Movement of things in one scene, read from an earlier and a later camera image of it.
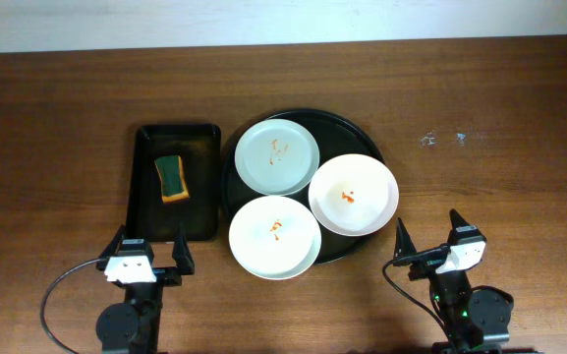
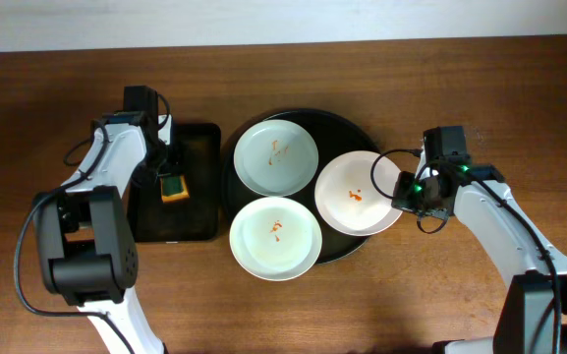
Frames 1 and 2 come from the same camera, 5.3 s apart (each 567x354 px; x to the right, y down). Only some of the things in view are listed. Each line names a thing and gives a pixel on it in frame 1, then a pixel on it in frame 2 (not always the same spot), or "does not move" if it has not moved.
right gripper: [425, 268] -> [406, 192]
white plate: [353, 195] does not move
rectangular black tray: [198, 147] does not move
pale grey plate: [277, 156] does not move
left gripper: [166, 274] -> [173, 170]
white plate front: [274, 237] does not move
